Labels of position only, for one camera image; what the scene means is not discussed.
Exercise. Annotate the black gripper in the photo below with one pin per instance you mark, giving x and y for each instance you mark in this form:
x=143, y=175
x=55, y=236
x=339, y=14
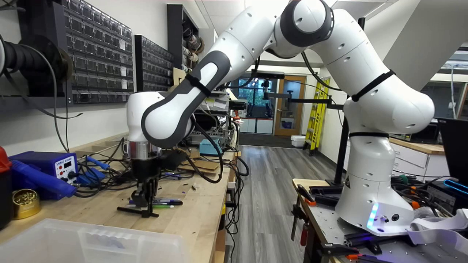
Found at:
x=146, y=174

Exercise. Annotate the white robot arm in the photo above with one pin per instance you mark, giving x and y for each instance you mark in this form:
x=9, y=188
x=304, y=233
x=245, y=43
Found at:
x=376, y=102

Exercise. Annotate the green black marker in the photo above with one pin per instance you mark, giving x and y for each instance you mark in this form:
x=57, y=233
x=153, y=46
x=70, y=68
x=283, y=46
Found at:
x=164, y=206

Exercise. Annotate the blue marker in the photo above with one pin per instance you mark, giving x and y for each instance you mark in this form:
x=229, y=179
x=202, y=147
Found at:
x=168, y=201

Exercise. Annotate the blue soldering station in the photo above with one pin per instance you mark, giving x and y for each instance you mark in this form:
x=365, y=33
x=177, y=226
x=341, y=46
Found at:
x=49, y=174

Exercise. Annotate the small parts drawer cabinet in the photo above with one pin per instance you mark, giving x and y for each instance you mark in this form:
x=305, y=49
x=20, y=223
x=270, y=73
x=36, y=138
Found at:
x=99, y=49

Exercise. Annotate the yellow ladder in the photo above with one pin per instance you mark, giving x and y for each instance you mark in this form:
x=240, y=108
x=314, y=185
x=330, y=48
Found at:
x=317, y=114

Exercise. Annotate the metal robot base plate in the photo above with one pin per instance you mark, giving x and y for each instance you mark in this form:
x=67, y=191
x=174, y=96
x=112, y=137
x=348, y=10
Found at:
x=330, y=239

